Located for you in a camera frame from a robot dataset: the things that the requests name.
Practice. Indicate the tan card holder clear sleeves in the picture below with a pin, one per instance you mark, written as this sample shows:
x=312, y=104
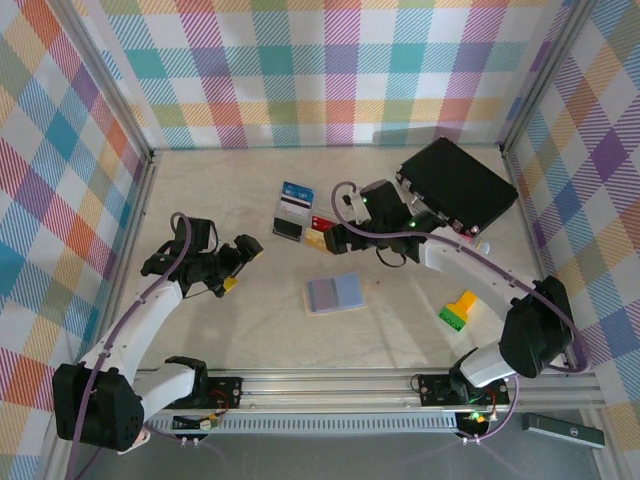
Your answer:
x=335, y=295

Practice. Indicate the card with dark stripe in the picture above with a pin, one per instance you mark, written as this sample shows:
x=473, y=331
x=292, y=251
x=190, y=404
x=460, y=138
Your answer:
x=295, y=205

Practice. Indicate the blue card white print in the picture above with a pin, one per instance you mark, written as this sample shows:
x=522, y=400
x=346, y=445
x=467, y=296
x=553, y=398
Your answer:
x=299, y=191

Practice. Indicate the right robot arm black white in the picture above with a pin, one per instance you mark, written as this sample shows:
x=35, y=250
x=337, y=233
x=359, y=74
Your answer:
x=535, y=330

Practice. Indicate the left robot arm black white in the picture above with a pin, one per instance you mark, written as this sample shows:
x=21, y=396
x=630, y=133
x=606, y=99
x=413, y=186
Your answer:
x=100, y=410

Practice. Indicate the red card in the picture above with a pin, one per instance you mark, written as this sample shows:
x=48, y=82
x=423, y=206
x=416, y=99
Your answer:
x=320, y=223

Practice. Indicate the gold card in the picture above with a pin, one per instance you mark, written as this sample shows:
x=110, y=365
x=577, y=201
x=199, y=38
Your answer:
x=315, y=241

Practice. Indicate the clear acrylic card organizer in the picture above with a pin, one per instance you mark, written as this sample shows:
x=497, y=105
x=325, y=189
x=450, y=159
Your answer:
x=345, y=210

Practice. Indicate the black card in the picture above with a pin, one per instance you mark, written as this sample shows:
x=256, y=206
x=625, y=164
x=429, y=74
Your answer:
x=287, y=229

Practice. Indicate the black briefcase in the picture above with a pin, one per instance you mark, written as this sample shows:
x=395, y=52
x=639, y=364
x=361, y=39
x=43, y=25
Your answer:
x=457, y=180

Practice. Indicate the pink toy microphone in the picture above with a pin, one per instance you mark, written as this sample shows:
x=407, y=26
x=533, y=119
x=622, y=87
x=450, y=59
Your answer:
x=482, y=246

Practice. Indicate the green yellow toy brick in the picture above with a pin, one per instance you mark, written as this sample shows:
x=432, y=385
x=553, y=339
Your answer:
x=457, y=312

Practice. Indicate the small black controller board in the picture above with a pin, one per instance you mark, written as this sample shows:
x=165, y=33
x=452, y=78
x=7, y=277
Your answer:
x=195, y=422
x=475, y=422

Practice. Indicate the pink eraser block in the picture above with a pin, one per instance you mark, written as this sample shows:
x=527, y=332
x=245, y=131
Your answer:
x=145, y=437

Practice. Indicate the black flat bar device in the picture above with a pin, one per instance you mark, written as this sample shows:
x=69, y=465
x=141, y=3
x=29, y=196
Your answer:
x=560, y=430

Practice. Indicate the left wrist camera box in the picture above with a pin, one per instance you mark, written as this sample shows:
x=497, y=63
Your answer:
x=195, y=234

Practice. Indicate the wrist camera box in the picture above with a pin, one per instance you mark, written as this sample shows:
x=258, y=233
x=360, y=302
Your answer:
x=382, y=197
x=195, y=234

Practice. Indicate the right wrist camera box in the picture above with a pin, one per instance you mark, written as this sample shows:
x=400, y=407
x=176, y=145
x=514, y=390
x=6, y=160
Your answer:
x=382, y=197

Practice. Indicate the aluminium table edge rail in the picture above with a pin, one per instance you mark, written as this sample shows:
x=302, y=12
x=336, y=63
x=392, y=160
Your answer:
x=537, y=260
x=141, y=200

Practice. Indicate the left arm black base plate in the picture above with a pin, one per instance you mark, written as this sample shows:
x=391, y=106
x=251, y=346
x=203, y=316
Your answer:
x=227, y=392

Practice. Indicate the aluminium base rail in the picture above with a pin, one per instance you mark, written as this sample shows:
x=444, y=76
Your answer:
x=325, y=395

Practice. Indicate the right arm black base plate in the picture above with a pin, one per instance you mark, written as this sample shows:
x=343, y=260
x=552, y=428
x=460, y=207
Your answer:
x=430, y=390

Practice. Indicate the aluminium frame post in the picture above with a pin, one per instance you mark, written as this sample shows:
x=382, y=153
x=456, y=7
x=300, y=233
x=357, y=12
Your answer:
x=542, y=75
x=106, y=75

